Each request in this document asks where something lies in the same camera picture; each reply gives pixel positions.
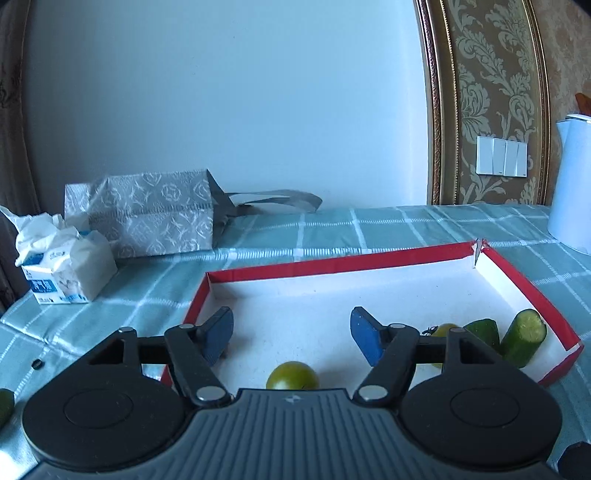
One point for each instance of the brown wooden headboard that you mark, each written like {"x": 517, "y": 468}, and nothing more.
{"x": 584, "y": 104}

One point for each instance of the red shallow cardboard tray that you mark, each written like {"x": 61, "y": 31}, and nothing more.
{"x": 323, "y": 295}

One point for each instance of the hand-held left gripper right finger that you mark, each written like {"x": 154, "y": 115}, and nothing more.
{"x": 367, "y": 334}

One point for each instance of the cucumber piece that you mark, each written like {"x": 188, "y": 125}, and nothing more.
{"x": 4, "y": 406}
{"x": 482, "y": 332}
{"x": 521, "y": 339}

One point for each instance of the green checked tablecloth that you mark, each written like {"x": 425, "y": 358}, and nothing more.
{"x": 323, "y": 230}

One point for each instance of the patterned curtain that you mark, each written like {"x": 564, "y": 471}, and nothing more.
{"x": 11, "y": 138}

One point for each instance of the white wall switch panel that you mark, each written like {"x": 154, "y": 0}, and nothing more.
{"x": 501, "y": 157}

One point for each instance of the green tomato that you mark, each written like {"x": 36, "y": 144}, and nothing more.
{"x": 291, "y": 376}

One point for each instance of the yellow-green tomato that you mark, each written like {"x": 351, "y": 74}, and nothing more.
{"x": 445, "y": 330}

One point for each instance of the white tissue pack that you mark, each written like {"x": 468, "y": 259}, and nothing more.
{"x": 78, "y": 267}

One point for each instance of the grey patterned gift bag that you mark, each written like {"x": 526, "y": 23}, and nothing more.
{"x": 152, "y": 217}

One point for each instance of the light blue electric kettle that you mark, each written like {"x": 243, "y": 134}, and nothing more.
{"x": 572, "y": 184}

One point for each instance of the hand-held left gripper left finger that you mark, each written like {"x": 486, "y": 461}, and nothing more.
{"x": 217, "y": 332}

